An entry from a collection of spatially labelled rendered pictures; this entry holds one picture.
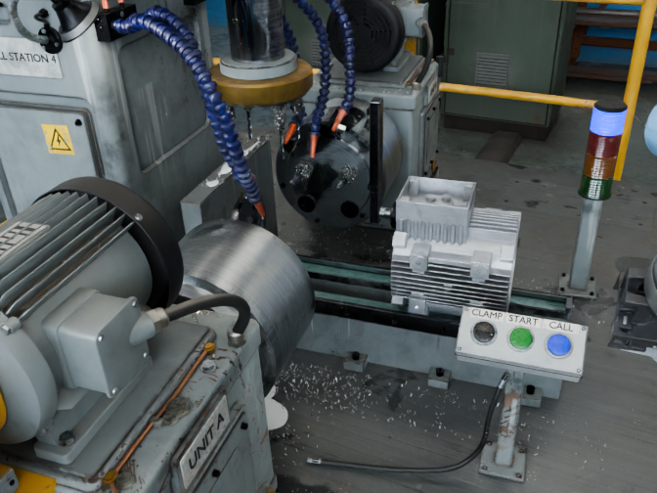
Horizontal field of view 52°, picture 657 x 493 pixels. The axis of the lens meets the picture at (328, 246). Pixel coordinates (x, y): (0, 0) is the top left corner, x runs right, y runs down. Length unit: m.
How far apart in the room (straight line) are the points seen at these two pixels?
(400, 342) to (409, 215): 0.26
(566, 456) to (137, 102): 0.92
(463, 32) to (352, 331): 3.28
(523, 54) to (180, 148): 3.23
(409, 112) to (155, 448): 1.09
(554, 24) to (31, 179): 3.42
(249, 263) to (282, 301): 0.07
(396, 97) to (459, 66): 2.87
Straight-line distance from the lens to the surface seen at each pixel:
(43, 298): 0.63
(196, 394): 0.75
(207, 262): 0.96
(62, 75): 1.17
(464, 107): 4.51
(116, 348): 0.63
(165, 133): 1.30
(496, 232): 1.15
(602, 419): 1.28
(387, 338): 1.27
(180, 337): 0.81
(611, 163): 1.43
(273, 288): 0.97
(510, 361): 0.97
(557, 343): 0.97
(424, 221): 1.14
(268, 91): 1.11
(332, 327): 1.29
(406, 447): 1.17
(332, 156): 1.43
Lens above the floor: 1.66
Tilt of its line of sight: 31 degrees down
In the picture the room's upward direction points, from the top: 2 degrees counter-clockwise
